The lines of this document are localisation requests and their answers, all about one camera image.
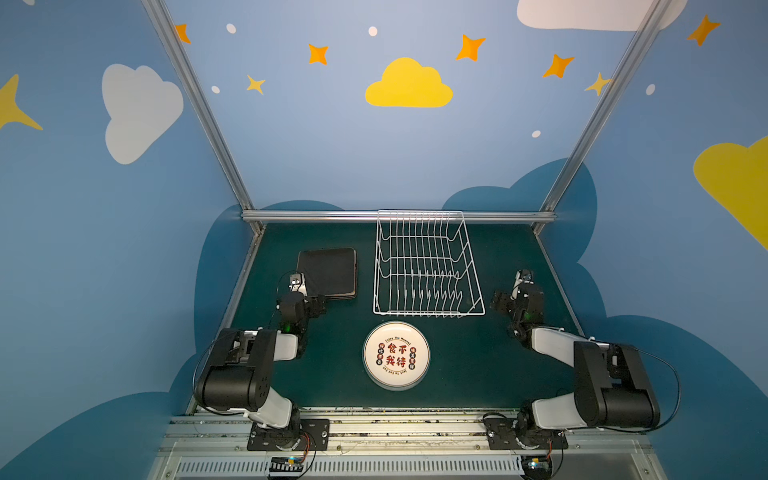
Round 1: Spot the square floral plate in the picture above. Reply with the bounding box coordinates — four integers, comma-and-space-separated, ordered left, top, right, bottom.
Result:
306, 294, 357, 302
297, 247, 358, 295

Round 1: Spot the white wire dish rack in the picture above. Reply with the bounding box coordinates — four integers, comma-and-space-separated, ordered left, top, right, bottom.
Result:
372, 219, 485, 318

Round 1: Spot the white round plate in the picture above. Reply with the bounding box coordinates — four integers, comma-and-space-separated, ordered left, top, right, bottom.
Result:
362, 321, 431, 391

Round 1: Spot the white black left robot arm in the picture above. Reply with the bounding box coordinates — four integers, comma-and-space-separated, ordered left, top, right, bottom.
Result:
193, 291, 326, 436

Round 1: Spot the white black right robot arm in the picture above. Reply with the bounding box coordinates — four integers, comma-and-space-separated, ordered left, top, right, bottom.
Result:
491, 281, 661, 433

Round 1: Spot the left small circuit board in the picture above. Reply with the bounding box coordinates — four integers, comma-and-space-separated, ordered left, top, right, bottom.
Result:
266, 456, 305, 479

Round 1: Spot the small circuit board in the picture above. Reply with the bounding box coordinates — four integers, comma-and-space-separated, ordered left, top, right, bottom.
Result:
521, 456, 553, 480
266, 456, 305, 479

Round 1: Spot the right small circuit board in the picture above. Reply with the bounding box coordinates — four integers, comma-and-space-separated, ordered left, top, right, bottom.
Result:
521, 456, 553, 480

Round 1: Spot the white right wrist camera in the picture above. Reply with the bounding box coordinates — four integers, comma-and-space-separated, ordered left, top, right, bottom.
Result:
512, 269, 534, 290

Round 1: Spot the aluminium frame back bar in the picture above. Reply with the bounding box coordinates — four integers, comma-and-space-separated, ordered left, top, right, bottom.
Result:
241, 210, 556, 224

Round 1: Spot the aluminium frame right post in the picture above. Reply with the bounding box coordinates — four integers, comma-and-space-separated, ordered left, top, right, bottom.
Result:
532, 0, 673, 237

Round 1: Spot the aluminium frame post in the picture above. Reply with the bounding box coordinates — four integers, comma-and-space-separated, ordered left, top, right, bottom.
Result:
142, 0, 253, 214
532, 0, 673, 237

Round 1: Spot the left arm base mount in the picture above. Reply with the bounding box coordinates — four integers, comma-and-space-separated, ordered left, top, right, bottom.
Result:
246, 410, 330, 452

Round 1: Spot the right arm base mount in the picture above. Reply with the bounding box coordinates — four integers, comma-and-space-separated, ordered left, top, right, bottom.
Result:
480, 407, 568, 450

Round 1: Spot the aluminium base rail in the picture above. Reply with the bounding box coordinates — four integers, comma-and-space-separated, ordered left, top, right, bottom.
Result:
148, 407, 666, 479

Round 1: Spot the aluminium frame left post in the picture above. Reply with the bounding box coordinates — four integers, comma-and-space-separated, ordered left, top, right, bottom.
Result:
142, 0, 253, 214

